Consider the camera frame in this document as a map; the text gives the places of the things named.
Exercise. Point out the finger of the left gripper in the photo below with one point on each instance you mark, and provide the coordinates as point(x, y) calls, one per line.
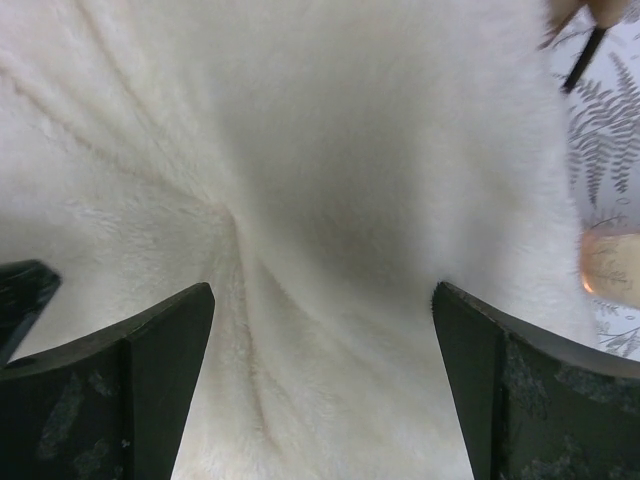
point(26, 288)

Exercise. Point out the floral patterned table mat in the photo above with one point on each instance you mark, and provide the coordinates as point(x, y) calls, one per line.
point(604, 148)

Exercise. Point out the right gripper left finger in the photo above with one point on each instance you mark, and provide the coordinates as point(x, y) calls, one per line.
point(110, 405)

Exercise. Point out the black tent pole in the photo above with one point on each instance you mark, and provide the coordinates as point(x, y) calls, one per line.
point(596, 37)

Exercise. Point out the cream fluffy pillow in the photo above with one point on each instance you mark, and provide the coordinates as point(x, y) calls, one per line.
point(323, 165)

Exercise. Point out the pink capped juice bottle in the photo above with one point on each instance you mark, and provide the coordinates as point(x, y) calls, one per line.
point(609, 265)

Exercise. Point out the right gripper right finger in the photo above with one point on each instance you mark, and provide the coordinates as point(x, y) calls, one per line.
point(532, 404)

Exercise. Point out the beige fabric pet tent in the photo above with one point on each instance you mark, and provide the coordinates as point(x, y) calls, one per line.
point(605, 14)

